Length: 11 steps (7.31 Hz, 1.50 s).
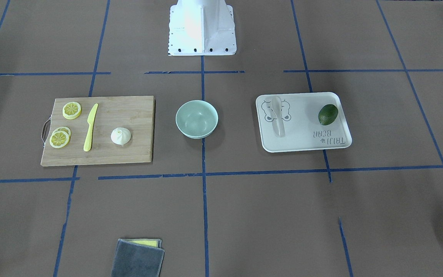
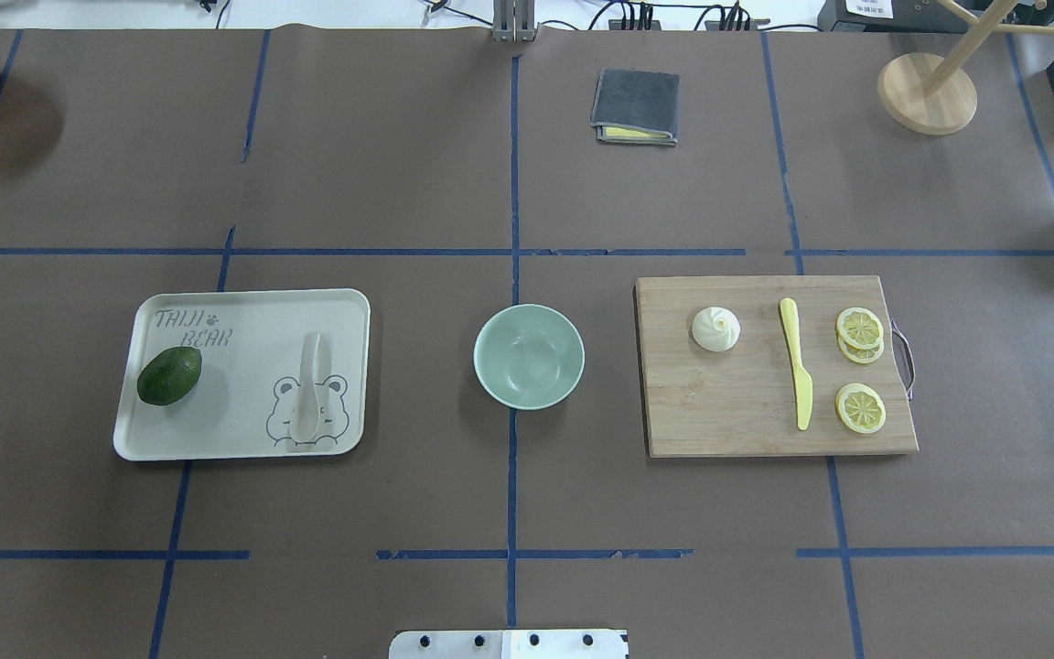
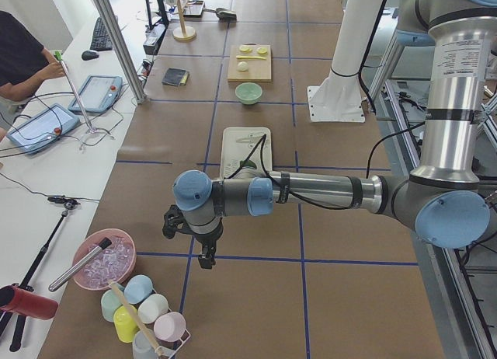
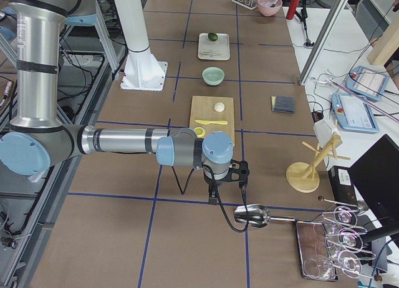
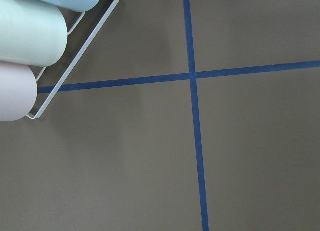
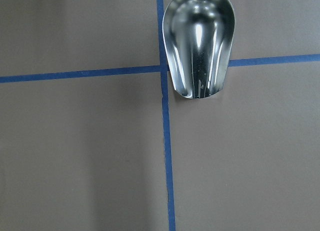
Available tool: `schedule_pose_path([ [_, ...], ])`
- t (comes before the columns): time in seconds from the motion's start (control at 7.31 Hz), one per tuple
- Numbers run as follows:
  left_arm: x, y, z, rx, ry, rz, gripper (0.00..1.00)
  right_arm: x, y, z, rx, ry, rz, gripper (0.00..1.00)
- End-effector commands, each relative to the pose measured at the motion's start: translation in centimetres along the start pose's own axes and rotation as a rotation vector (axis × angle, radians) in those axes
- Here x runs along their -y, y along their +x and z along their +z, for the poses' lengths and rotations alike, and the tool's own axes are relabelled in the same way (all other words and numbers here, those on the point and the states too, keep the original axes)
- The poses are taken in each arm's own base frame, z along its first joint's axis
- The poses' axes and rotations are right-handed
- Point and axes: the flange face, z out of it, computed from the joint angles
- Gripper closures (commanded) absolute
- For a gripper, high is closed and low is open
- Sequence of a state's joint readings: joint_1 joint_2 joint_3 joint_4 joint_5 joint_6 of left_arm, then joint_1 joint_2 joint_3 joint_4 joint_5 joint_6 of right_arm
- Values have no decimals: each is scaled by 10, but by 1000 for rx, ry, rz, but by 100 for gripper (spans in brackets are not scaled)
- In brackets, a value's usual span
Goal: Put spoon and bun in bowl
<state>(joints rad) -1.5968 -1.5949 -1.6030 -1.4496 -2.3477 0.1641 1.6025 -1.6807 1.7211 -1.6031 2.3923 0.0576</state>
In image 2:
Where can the mint green bowl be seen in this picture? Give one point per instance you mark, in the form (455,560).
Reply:
(529,357)

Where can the bamboo cutting board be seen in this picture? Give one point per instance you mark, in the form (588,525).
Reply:
(741,402)

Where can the cream bear serving tray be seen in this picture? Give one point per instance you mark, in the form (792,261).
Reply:
(251,345)

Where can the yellow plastic knife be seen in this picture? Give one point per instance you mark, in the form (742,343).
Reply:
(803,385)

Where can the upper lemon slice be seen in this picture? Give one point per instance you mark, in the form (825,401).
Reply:
(860,329)

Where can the lower stacked lemon slice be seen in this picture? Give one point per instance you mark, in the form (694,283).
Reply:
(861,356)

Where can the single lemon slice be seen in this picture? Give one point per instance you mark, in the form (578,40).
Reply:
(860,408)

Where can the green avocado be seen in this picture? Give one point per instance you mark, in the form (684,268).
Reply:
(170,376)

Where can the wooden mug tree stand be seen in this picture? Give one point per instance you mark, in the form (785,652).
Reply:
(931,94)

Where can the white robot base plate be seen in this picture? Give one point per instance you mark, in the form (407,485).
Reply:
(529,643)

